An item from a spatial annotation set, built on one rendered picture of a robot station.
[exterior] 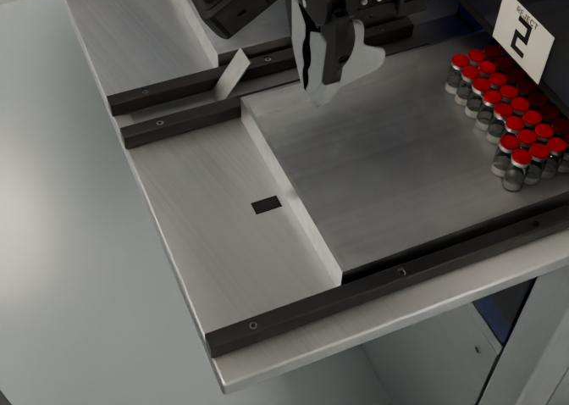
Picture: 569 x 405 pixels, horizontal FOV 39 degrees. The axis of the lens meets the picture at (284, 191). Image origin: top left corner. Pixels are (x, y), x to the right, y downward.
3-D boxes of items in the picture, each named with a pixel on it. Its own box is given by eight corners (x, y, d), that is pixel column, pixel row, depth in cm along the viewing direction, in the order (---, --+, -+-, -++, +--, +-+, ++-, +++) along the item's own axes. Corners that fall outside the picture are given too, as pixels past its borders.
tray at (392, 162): (487, 48, 102) (493, 26, 99) (618, 190, 87) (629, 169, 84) (240, 119, 93) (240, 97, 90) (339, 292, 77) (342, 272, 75)
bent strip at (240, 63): (242, 85, 97) (241, 47, 92) (251, 100, 95) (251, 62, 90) (130, 115, 93) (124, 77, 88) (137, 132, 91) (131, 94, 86)
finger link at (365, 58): (385, 112, 65) (400, 19, 58) (319, 131, 63) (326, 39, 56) (368, 88, 67) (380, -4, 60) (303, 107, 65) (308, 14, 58)
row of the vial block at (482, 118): (456, 80, 98) (463, 51, 94) (543, 182, 87) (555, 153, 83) (441, 85, 97) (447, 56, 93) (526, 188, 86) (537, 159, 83)
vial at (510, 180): (514, 174, 88) (524, 145, 84) (526, 188, 86) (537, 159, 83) (497, 180, 87) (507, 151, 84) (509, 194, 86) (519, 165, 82)
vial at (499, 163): (502, 160, 89) (512, 131, 85) (514, 174, 88) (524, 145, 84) (486, 166, 88) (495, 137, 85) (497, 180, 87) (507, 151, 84)
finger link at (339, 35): (350, 92, 59) (361, -7, 52) (331, 97, 59) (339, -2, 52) (323, 54, 62) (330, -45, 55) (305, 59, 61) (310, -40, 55)
